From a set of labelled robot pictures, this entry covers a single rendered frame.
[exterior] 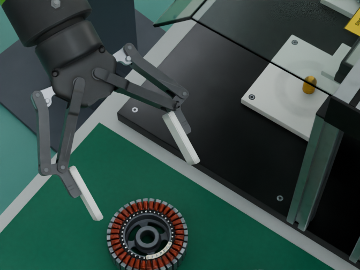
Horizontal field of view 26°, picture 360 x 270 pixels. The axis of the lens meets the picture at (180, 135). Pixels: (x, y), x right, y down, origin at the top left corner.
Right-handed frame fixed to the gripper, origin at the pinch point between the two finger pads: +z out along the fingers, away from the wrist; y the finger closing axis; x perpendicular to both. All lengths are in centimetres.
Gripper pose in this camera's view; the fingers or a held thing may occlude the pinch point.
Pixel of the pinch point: (143, 182)
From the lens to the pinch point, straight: 93.6
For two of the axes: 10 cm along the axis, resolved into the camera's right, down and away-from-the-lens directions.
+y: -8.3, 4.7, -3.0
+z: 4.8, 8.8, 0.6
